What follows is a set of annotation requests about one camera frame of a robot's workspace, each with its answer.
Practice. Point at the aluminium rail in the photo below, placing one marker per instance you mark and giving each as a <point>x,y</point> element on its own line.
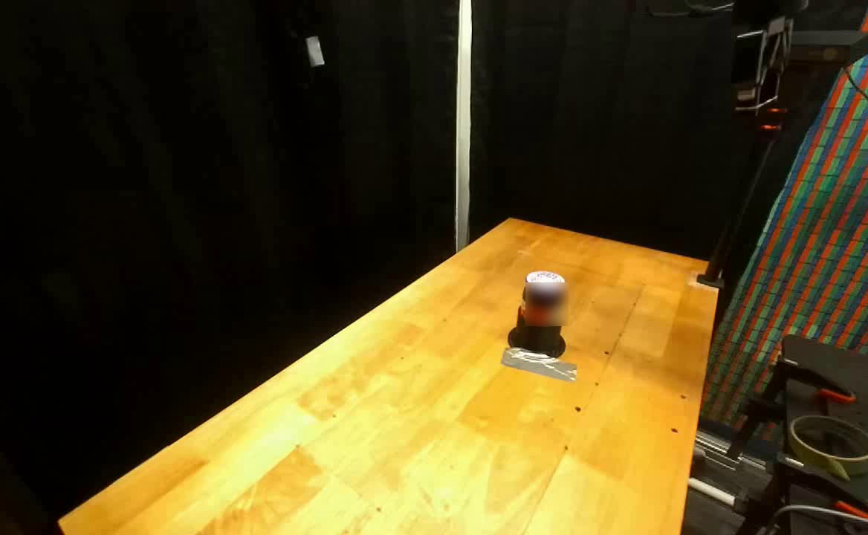
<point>721,465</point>

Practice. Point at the white vertical pole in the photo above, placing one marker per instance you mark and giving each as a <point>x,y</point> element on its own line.
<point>462,121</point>

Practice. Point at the small white tag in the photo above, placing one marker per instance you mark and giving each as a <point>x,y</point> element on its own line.
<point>312,51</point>

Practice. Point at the colourful woven pattern panel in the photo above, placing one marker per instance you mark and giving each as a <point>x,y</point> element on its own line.
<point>835,228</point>

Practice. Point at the black perforated metal plate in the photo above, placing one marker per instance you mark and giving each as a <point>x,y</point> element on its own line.
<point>844,363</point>

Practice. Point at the beige masking tape roll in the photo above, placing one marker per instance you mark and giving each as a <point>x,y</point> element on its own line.
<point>829,443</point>

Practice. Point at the small grey flat plate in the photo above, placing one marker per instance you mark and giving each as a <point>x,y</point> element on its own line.
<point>542,366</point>

